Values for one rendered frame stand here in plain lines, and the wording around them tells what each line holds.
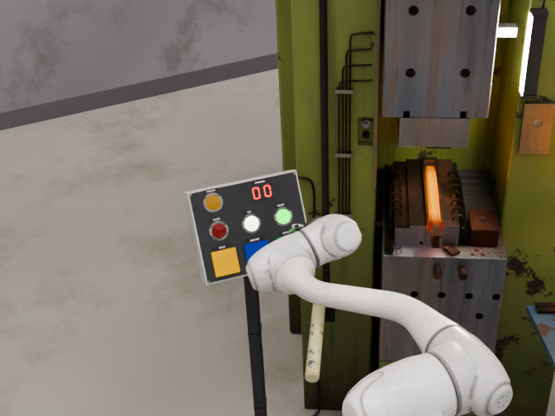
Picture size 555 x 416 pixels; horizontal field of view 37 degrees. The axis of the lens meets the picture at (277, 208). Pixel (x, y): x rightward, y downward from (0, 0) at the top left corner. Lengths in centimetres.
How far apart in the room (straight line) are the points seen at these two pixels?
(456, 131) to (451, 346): 96
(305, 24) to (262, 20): 355
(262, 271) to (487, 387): 63
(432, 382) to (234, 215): 107
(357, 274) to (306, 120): 62
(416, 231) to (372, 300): 84
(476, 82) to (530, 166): 43
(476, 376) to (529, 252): 133
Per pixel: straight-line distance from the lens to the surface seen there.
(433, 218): 264
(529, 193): 277
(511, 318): 307
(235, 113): 557
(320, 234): 200
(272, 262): 196
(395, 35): 233
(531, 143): 265
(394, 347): 287
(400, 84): 239
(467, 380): 161
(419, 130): 246
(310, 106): 258
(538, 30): 248
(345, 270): 291
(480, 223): 269
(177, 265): 417
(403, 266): 265
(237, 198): 246
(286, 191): 249
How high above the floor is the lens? 246
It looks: 33 degrees down
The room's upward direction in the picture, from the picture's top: 3 degrees counter-clockwise
